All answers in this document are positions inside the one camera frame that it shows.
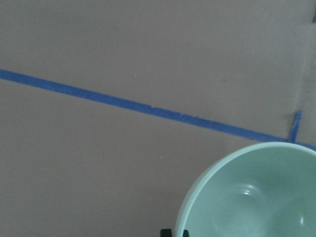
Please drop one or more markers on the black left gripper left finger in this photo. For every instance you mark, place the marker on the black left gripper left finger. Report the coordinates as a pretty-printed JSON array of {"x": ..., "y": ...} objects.
[{"x": 165, "y": 233}]

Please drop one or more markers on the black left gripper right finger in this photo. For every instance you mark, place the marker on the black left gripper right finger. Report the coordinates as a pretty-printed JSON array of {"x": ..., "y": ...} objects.
[{"x": 185, "y": 233}]

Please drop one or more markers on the green bowl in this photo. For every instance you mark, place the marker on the green bowl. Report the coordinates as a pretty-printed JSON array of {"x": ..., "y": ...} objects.
[{"x": 264, "y": 190}]

